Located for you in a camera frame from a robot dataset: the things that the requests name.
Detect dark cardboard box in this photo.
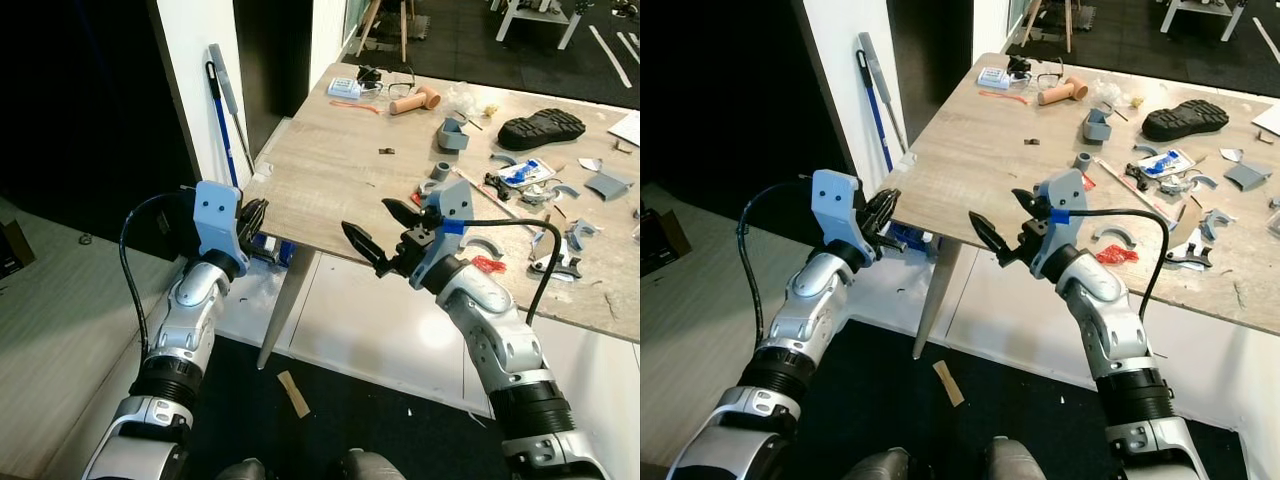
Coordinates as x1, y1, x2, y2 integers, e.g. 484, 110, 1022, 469
0, 219, 37, 280
640, 207, 692, 277

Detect black clamp tool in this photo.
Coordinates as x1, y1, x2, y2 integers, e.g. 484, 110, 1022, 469
529, 254, 584, 282
1164, 243, 1214, 272

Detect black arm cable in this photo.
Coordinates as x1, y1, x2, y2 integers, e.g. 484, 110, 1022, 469
736, 179, 817, 347
442, 217, 565, 327
1062, 207, 1172, 322
119, 188, 201, 353

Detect blue object under table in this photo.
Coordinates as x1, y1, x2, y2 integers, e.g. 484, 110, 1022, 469
884, 224, 937, 253
250, 234, 293, 267

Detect thin pale stick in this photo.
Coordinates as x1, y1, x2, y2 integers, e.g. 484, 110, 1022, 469
1094, 157, 1163, 207
455, 167, 523, 217

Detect light wooden table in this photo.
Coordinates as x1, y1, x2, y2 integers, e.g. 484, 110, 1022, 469
243, 62, 641, 344
880, 52, 1280, 337

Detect grey wedge plastic part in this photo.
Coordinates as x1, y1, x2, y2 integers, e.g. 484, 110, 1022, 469
1224, 160, 1274, 192
585, 170, 634, 202

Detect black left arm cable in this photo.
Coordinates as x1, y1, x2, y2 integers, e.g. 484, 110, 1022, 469
736, 179, 817, 347
119, 188, 201, 353

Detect blue handled grey mop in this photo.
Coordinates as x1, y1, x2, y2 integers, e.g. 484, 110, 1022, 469
855, 32, 910, 174
206, 44, 253, 191

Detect clear crumpled plastic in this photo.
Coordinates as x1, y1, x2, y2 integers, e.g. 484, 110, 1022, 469
1096, 76, 1147, 113
444, 84, 501, 122

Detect grey printed bracket part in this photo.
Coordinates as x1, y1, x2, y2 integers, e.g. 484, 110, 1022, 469
1082, 107, 1116, 144
437, 115, 472, 153

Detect black rubber shoe sole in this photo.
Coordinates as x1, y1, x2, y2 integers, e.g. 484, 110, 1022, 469
1142, 99, 1231, 143
497, 108, 588, 152

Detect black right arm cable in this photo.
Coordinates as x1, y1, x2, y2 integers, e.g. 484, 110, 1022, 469
442, 217, 565, 327
1062, 207, 1172, 322

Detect grey-blue wrist camera mount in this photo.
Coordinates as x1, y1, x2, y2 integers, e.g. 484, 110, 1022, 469
418, 178, 474, 288
193, 181, 243, 263
811, 169, 862, 251
1032, 168, 1090, 280

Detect wooden stool legs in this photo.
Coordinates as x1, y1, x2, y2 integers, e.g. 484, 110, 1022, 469
355, 0, 417, 63
1020, 0, 1077, 53

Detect white metal frame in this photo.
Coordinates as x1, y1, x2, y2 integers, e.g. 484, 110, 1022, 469
496, 0, 587, 52
1160, 0, 1247, 44

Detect grey right robot foot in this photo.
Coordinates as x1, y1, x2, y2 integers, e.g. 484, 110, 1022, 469
985, 437, 1047, 480
344, 449, 407, 480

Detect blue white plastic packet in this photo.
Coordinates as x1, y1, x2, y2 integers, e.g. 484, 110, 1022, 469
497, 160, 557, 191
1140, 150, 1197, 182

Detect tan cylindrical handle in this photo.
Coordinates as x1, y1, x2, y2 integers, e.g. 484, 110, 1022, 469
1037, 77, 1090, 108
389, 86, 443, 117

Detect grey-blue left wrist camera mount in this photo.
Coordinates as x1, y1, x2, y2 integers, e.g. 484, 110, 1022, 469
193, 181, 243, 263
811, 169, 862, 251

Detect white slanted table leg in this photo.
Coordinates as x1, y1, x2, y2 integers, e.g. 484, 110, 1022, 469
257, 250, 317, 371
911, 240, 962, 362

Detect grey-blue right wrist camera mount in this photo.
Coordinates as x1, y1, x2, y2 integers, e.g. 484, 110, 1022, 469
1032, 168, 1090, 280
418, 178, 474, 288

